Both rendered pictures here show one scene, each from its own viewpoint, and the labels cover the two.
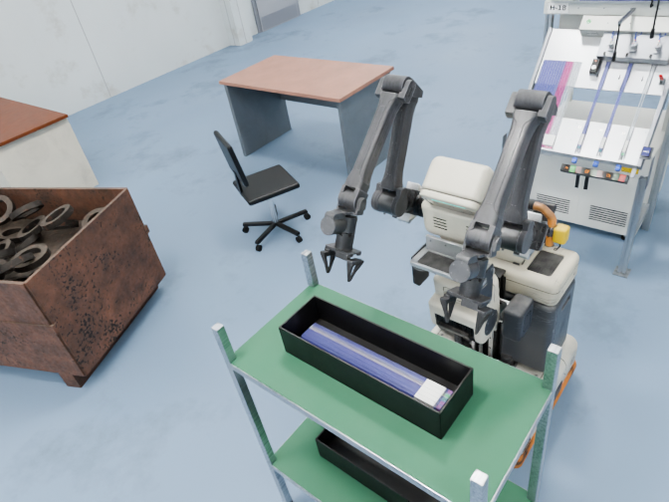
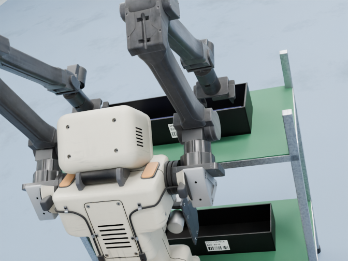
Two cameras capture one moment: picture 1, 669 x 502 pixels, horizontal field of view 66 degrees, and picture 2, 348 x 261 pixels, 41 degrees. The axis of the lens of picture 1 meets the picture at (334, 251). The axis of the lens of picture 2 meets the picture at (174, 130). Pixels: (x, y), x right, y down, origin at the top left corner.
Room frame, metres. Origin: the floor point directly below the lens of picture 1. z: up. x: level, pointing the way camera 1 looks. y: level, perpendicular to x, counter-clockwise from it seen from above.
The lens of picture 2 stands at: (2.40, -0.73, 1.89)
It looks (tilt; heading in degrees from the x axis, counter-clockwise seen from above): 31 degrees down; 154
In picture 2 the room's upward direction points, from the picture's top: 18 degrees counter-clockwise
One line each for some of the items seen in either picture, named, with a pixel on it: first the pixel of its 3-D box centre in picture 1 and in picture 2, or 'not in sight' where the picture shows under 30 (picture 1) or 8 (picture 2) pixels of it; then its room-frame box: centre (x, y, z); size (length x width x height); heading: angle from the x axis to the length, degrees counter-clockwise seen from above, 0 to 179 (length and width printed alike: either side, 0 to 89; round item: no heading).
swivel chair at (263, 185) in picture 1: (265, 183); not in sight; (3.33, 0.40, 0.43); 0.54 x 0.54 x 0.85
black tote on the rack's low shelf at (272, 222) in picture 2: (391, 468); (207, 231); (1.02, -0.06, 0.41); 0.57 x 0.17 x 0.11; 45
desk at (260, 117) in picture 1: (310, 116); not in sight; (4.57, -0.01, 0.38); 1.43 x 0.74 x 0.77; 45
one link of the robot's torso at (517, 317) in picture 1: (484, 319); not in sight; (1.40, -0.53, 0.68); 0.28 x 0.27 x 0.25; 44
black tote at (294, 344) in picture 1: (369, 359); (173, 118); (1.03, -0.04, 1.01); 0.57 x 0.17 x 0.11; 44
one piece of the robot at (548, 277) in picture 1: (498, 293); not in sight; (1.63, -0.67, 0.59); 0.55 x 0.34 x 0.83; 44
